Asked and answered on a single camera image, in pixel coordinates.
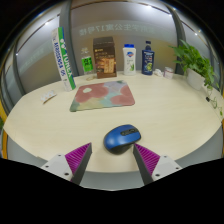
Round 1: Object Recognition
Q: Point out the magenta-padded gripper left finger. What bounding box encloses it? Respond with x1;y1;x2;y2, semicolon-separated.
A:
40;142;93;186

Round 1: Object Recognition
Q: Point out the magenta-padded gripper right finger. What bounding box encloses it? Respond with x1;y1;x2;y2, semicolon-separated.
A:
132;143;184;186

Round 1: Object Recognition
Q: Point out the blue and black computer mouse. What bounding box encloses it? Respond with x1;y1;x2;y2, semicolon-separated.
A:
103;124;142;155

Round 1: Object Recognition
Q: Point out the floral print mouse pad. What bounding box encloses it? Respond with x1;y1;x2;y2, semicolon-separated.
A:
69;79;136;113

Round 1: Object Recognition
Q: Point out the small patterned tissue packet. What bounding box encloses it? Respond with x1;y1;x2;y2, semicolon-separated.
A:
39;90;58;104

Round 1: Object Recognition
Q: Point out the small white jar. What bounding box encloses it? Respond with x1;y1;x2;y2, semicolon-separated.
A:
163;66;175;80

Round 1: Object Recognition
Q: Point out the small white crumpled object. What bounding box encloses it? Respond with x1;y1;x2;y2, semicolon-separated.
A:
153;68;164;78

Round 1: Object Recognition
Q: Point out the dark blue shampoo bottle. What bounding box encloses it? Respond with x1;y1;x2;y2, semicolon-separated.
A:
141;40;155;76

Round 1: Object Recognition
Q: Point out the green and white shuttlecock tube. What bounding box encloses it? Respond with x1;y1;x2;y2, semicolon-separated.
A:
51;26;77;92

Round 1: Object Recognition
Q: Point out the clear bottle with green label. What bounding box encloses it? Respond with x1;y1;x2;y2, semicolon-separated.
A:
80;46;95;76

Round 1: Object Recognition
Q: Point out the green plant in white pot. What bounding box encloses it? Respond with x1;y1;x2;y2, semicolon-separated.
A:
168;39;224;116

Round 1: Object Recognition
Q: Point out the white bottle with blue cap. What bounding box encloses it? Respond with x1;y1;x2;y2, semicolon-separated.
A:
122;43;137;77

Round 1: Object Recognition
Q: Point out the brown cardboard box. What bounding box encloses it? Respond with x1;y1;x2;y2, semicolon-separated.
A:
92;36;118;80

